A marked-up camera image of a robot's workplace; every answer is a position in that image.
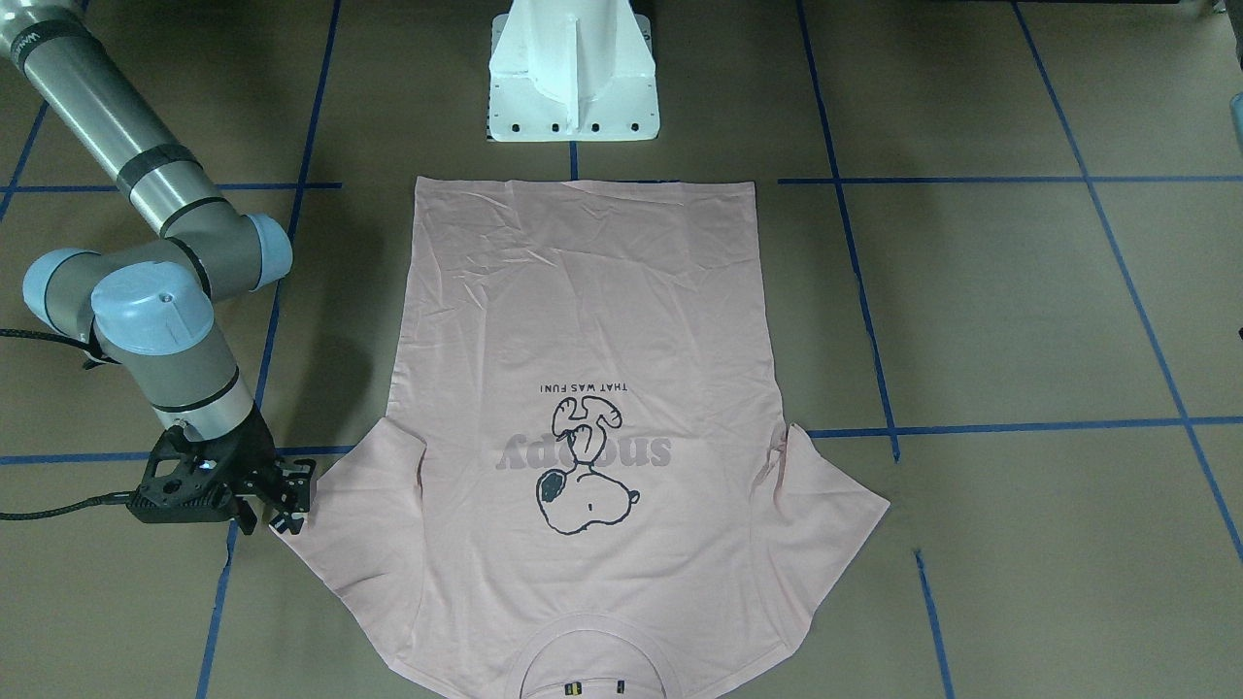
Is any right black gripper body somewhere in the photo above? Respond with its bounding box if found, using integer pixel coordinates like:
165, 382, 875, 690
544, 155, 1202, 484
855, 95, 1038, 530
127, 405, 283, 535

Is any pink Snoopy t-shirt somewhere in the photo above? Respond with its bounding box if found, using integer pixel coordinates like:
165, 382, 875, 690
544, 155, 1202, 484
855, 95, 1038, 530
286, 179, 888, 698

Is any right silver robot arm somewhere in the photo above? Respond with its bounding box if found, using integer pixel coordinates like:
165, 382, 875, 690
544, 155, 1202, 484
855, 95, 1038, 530
2, 1, 316, 535

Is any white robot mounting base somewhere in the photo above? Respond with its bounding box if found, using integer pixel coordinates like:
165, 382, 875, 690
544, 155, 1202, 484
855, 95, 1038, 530
486, 1, 661, 143

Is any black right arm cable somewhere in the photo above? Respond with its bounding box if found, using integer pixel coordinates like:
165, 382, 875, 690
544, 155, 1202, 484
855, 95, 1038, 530
0, 493, 132, 522

